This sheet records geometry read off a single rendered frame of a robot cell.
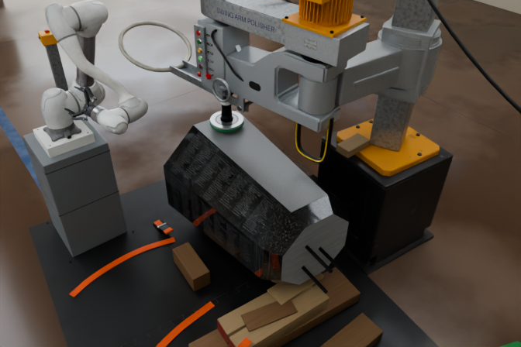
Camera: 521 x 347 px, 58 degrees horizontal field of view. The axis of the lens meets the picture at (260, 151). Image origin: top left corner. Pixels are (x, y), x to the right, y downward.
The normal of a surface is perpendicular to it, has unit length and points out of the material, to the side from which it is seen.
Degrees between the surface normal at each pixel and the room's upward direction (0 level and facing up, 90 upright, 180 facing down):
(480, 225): 0
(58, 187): 90
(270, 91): 90
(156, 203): 0
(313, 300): 0
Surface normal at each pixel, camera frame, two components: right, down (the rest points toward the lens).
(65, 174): 0.62, 0.47
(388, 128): -0.46, 0.52
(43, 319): 0.01, -0.81
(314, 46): -0.66, 0.44
